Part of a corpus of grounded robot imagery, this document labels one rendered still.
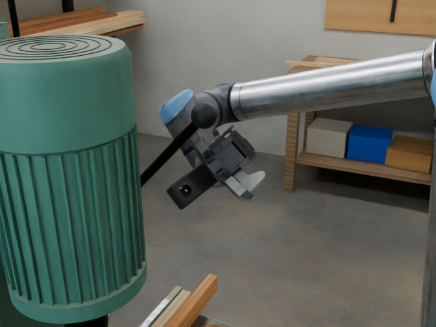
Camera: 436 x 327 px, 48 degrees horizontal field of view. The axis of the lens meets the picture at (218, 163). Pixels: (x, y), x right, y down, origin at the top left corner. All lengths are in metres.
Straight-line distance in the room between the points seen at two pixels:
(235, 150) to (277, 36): 3.06
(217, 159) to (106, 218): 0.33
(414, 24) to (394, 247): 1.52
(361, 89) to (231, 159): 0.30
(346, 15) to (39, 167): 3.33
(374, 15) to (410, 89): 2.75
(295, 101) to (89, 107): 0.61
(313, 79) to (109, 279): 0.61
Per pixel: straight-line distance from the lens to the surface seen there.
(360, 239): 3.09
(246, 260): 2.79
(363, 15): 3.71
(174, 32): 4.22
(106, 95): 0.52
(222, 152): 0.85
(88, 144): 0.52
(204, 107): 0.63
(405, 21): 3.69
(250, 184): 0.81
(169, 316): 1.00
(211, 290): 1.10
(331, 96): 1.01
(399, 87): 0.97
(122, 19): 3.93
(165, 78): 4.35
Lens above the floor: 1.61
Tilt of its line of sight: 24 degrees down
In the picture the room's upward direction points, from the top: straight up
